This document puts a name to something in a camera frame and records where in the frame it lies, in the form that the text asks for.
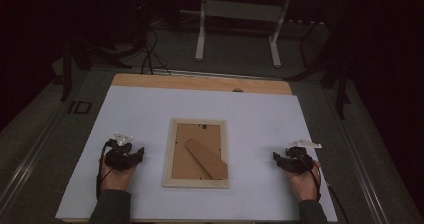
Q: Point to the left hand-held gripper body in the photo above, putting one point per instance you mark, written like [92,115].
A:
[120,157]

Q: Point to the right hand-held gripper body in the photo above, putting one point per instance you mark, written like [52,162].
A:
[298,162]

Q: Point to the wooden picture frame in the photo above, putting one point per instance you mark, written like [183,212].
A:
[186,164]

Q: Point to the person's left hand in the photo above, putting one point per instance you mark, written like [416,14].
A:
[116,180]

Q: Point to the person's right hand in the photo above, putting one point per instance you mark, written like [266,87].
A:
[306,187]

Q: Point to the white table sheet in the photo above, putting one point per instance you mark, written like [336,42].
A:
[253,117]

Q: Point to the black stand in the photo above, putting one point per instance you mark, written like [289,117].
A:
[66,74]
[341,90]

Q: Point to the white metal stand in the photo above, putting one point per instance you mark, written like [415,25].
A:
[240,10]

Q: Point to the black floor bracket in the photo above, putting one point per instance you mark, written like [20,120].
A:
[80,107]

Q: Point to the metal floor rail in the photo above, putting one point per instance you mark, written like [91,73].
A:
[30,164]
[363,170]

